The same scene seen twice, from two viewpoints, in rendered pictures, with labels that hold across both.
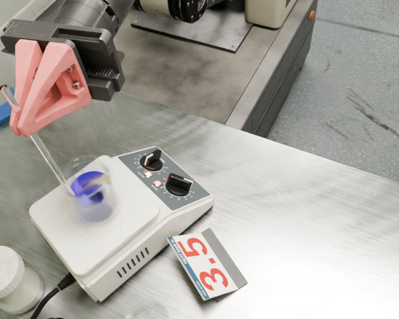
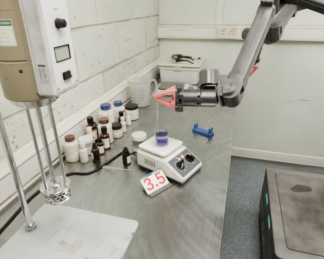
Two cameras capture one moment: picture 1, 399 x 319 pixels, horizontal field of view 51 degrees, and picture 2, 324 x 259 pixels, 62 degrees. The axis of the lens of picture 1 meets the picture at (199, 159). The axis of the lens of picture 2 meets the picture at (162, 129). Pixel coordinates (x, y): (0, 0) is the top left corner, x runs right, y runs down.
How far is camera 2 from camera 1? 0.68 m
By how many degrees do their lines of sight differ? 60
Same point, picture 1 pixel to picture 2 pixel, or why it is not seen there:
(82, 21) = (188, 92)
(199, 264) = (153, 179)
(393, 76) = not seen: outside the picture
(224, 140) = (217, 184)
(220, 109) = (304, 245)
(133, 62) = (308, 196)
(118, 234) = (153, 149)
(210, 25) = not seen: outside the picture
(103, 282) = (140, 156)
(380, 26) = not seen: outside the picture
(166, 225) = (162, 163)
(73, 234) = (151, 142)
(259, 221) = (179, 198)
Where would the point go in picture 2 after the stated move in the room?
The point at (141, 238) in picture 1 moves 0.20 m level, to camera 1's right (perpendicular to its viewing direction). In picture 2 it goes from (155, 158) to (175, 193)
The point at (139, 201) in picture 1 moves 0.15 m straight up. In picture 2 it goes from (165, 150) to (165, 109)
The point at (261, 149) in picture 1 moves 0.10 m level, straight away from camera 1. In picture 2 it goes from (218, 196) to (249, 195)
